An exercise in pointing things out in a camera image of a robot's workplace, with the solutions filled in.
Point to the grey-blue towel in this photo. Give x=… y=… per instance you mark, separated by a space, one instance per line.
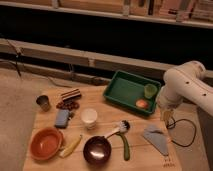
x=157 y=138

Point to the yellow banana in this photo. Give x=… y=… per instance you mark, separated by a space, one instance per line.
x=71 y=147

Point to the blue sponge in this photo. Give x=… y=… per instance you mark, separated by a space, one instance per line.
x=62 y=119

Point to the orange fruit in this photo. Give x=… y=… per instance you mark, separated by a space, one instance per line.
x=142 y=104

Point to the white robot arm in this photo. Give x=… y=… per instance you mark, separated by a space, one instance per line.
x=184 y=81

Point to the bunch of dark grapes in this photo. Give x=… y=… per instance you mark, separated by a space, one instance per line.
x=67 y=105

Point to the small metal cup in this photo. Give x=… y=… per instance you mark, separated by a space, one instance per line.
x=43 y=102

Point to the striped chocolate wafer block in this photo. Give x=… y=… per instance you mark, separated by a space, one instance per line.
x=71 y=94

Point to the green plastic cup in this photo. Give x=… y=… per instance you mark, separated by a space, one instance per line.
x=150 y=90

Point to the white paper cup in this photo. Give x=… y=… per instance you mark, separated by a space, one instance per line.
x=89 y=117

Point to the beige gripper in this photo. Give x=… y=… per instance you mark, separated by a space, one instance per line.
x=166 y=115

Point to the orange plastic bowl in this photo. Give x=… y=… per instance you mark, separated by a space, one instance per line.
x=46 y=143

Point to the green plastic tray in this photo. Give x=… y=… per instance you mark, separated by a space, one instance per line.
x=125 y=89

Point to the dark brown bowl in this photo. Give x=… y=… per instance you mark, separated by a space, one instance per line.
x=97 y=150

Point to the wooden board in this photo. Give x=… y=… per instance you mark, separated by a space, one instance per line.
x=143 y=156

